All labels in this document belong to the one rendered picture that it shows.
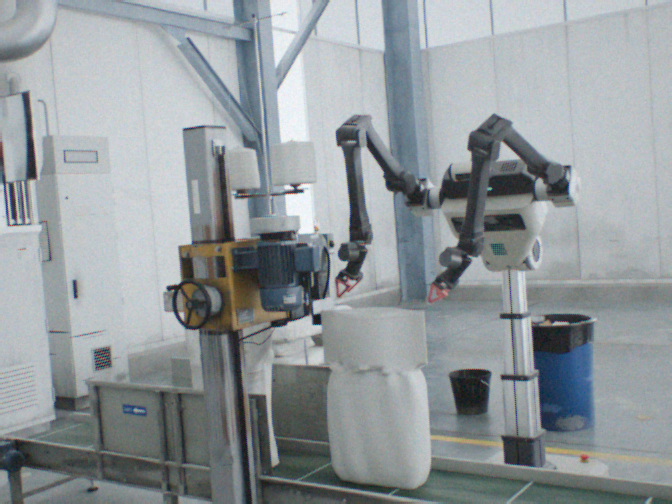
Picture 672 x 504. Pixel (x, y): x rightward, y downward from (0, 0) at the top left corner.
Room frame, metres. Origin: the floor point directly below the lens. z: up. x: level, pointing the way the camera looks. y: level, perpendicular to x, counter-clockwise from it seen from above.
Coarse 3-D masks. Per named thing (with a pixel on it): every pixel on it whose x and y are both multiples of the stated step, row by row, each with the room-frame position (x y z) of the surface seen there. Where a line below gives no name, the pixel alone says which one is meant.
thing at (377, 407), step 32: (352, 320) 3.07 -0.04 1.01; (384, 320) 3.03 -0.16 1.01; (416, 320) 3.03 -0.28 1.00; (352, 352) 3.08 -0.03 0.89; (384, 352) 3.03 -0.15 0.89; (416, 352) 3.03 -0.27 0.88; (352, 384) 3.10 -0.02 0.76; (384, 384) 3.02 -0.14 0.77; (416, 384) 3.01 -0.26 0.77; (352, 416) 3.10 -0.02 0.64; (384, 416) 3.02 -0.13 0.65; (416, 416) 3.00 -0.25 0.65; (352, 448) 3.10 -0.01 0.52; (384, 448) 3.03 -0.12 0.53; (416, 448) 2.99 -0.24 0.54; (352, 480) 3.12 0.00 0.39; (384, 480) 3.04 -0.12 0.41; (416, 480) 3.00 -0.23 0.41
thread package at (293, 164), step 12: (276, 144) 3.02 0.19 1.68; (288, 144) 3.00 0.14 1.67; (300, 144) 3.01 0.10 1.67; (312, 144) 3.05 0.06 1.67; (276, 156) 3.03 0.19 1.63; (288, 156) 3.00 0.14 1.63; (300, 156) 3.01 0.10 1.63; (312, 156) 3.05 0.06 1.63; (276, 168) 3.03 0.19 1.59; (288, 168) 3.00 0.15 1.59; (300, 168) 3.00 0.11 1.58; (312, 168) 3.04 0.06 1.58; (276, 180) 3.03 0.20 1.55; (288, 180) 3.00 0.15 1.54; (300, 180) 3.00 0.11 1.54; (312, 180) 3.03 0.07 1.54
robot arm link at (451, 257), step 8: (448, 248) 2.84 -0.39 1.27; (456, 248) 2.86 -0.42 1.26; (464, 248) 2.91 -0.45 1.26; (480, 248) 2.86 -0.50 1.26; (440, 256) 2.85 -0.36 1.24; (448, 256) 2.83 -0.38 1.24; (456, 256) 2.84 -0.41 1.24; (472, 256) 2.86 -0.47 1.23; (440, 264) 2.85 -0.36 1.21; (448, 264) 2.82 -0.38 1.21; (456, 264) 2.84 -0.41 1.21
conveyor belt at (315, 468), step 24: (48, 432) 4.27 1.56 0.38; (72, 432) 4.23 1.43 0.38; (288, 456) 3.53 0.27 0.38; (312, 456) 3.51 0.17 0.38; (312, 480) 3.19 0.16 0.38; (336, 480) 3.17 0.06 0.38; (432, 480) 3.09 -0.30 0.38; (456, 480) 3.07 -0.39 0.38; (480, 480) 3.05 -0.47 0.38; (504, 480) 3.03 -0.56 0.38
